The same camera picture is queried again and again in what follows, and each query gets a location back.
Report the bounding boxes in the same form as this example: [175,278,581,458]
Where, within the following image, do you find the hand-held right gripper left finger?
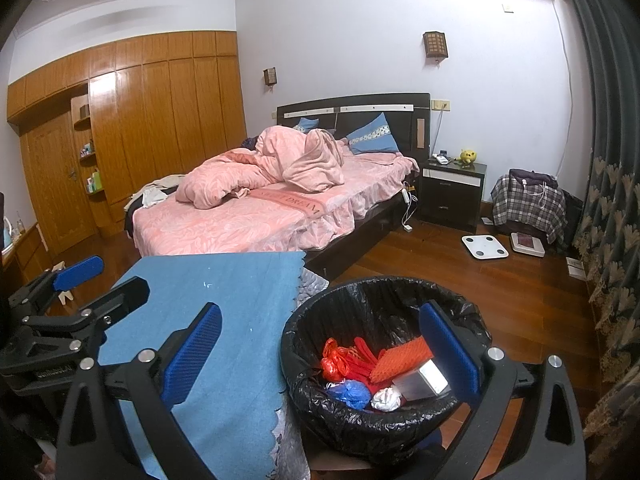
[55,301,223,480]

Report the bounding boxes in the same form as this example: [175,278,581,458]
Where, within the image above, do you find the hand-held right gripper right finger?
[419,300,587,480]

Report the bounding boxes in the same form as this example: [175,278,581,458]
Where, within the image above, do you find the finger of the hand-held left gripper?
[20,275,151,361]
[5,255,106,326]

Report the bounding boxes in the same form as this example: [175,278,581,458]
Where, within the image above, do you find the white printed carton box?
[391,360,449,401]

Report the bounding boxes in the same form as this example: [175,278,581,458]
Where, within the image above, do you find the orange foam net sleeve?
[371,336,433,383]

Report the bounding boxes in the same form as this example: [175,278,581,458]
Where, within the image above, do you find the white paper ball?
[370,387,403,411]

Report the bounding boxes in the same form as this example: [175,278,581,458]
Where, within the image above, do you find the trash bin with black bag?
[280,275,493,453]

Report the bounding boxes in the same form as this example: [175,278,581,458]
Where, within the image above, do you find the red glove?
[345,336,388,386]

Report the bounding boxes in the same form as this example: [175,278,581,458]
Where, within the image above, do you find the blue plastic bag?
[327,379,373,411]

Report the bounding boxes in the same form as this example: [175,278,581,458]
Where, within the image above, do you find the red plastic bag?
[320,337,358,382]

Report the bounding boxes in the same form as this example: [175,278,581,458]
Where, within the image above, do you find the wooden side desk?
[0,220,56,291]

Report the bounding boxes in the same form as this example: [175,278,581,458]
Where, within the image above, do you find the blue table cloth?
[97,251,307,480]

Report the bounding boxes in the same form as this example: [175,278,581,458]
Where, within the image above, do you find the wooden door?
[20,110,98,256]

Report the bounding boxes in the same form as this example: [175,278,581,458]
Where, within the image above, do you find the white clothes pile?
[131,174,186,208]

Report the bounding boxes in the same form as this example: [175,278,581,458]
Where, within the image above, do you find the white bathroom scale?
[461,233,510,259]

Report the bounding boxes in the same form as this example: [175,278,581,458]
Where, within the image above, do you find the bed with pink sheet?
[124,92,432,273]

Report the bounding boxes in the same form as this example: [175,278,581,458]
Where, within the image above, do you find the pink bathroom scale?
[510,232,546,258]

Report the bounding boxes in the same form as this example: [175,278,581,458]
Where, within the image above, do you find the grey floral table cover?
[272,266,331,480]

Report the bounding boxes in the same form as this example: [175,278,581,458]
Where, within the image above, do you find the white power strip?
[401,182,416,233]

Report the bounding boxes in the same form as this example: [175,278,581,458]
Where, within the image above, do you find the black and white nightstand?
[417,159,488,233]

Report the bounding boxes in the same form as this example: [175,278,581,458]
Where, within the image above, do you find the plaid bag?
[491,169,568,246]

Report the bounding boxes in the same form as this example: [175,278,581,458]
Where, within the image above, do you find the wooden wardrobe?
[6,30,240,221]

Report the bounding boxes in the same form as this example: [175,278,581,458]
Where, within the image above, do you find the pink quilt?
[176,126,347,209]

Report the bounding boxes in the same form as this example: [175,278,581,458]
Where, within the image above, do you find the large blue pillow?
[345,112,401,156]

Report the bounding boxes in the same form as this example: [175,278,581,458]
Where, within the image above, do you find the dark wooden headboard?
[276,92,432,163]

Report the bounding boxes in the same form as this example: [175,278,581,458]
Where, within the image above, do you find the dark patterned curtain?
[552,0,640,461]

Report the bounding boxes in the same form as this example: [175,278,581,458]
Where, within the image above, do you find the air conditioner pipe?
[552,0,576,196]

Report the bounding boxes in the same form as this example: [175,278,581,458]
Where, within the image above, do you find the white socket cable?
[430,109,446,156]

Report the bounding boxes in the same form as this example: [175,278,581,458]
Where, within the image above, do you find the large wooden wall lamp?
[423,31,449,61]

